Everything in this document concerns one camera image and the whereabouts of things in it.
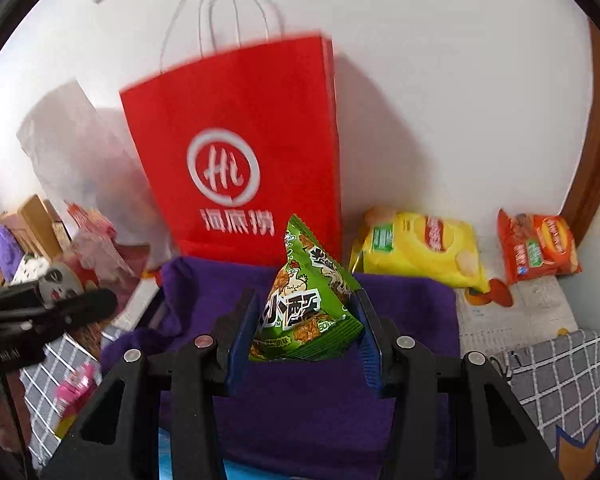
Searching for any white flat box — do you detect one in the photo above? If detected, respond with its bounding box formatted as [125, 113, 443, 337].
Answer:
[110, 277, 167, 332]

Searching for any red packet in bag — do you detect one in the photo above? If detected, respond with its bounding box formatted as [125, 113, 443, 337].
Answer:
[66, 202, 118, 241]

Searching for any orange chips bag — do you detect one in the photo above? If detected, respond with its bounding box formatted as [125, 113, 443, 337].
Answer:
[496, 208, 583, 287]

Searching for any blue box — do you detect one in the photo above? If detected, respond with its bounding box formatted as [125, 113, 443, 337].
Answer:
[157, 427, 306, 480]

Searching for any yellow chips bag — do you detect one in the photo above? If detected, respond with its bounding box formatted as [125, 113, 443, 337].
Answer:
[349, 206, 491, 295]

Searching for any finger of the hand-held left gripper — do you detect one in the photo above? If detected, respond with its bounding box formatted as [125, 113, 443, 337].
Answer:
[40, 287, 118, 331]

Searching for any pale pink packet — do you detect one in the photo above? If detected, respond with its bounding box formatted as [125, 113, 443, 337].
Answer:
[72, 227, 138, 286]

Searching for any white printed sheet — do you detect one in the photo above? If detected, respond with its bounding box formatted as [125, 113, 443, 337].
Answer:
[452, 275, 578, 348]

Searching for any panda print packet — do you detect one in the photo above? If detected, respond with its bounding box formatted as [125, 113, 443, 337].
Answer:
[39, 262, 83, 306]

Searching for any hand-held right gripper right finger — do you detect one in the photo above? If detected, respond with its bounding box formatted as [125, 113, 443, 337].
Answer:
[350, 290, 566, 480]

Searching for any purple cloth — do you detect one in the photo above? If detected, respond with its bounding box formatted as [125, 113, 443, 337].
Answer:
[101, 256, 461, 480]

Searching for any white plastic bag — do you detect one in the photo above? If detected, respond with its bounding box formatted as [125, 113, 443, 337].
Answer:
[16, 79, 181, 271]

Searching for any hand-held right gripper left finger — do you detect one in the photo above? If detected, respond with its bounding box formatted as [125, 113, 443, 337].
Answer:
[40, 287, 261, 480]

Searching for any red paper bag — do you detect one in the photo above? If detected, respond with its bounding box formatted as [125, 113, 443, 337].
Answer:
[119, 0, 343, 267]

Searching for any bright pink snack packet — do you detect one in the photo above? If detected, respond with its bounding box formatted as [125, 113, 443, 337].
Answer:
[54, 364, 101, 438]

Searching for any cardboard box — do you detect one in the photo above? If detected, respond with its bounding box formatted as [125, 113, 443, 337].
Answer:
[17, 194, 73, 261]

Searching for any grey checked blanket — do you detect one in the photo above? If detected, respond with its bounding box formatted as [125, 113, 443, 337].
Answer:
[20, 327, 600, 480]

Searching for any purple plastic bag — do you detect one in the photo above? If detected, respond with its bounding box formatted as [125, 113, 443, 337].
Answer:
[0, 225, 26, 281]

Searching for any green triangular snack packet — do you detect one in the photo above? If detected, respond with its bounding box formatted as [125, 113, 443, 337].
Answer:
[249, 214, 365, 362]

